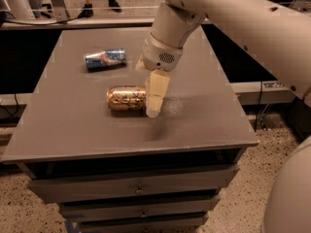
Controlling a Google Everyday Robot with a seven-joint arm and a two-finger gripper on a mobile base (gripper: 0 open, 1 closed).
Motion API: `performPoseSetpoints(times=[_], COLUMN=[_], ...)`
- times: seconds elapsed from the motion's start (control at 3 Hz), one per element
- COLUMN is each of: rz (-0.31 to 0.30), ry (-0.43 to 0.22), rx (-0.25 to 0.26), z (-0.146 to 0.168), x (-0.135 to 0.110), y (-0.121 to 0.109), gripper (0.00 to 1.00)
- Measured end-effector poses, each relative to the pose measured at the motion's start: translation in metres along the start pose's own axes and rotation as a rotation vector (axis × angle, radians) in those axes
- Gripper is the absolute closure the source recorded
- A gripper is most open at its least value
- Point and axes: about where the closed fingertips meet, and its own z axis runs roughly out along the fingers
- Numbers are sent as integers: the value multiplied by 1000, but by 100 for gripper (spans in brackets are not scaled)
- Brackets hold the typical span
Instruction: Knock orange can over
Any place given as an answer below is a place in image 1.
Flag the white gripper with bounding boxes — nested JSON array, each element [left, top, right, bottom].
[[135, 34, 183, 117]]

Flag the orange LaCroix can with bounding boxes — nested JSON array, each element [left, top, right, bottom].
[[107, 85, 146, 111]]

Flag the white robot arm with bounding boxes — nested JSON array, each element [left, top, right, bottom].
[[139, 0, 311, 233]]

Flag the blue Red Bull can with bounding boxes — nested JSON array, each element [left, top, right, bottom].
[[84, 49, 126, 71]]

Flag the person's legs black shoes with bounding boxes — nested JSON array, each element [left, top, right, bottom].
[[77, 0, 122, 19]]

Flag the grey drawer cabinet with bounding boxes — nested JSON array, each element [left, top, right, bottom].
[[0, 24, 259, 233]]

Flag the top grey drawer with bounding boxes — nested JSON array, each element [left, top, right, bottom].
[[29, 164, 239, 203]]

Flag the grey drawer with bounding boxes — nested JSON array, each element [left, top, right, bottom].
[[79, 213, 208, 233], [29, 164, 239, 203], [60, 193, 220, 222]]

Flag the bottom grey drawer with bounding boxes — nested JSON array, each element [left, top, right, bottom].
[[79, 213, 208, 233]]

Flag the middle grey drawer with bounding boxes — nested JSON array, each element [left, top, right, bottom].
[[60, 193, 220, 222]]

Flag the grey metal rail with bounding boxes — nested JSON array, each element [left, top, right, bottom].
[[0, 17, 154, 30]]

